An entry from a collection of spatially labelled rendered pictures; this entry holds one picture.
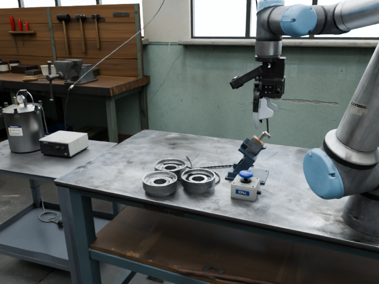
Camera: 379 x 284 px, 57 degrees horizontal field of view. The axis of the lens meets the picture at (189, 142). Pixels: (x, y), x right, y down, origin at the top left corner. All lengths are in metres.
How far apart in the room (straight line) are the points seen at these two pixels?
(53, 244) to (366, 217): 1.51
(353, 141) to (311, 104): 1.83
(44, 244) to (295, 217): 1.38
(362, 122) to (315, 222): 0.33
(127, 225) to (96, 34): 1.92
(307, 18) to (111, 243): 0.94
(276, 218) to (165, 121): 2.10
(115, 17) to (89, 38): 0.31
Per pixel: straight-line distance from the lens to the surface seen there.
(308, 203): 1.04
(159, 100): 2.92
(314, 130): 2.63
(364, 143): 0.76
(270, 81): 1.03
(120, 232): 1.35
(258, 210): 0.98
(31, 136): 1.86
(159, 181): 1.09
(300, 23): 0.92
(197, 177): 1.09
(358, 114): 0.74
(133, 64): 2.84
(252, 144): 1.11
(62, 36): 3.24
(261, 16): 1.03
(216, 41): 2.56
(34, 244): 2.02
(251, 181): 1.03
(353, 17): 0.95
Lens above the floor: 1.29
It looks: 20 degrees down
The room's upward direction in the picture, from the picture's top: 1 degrees counter-clockwise
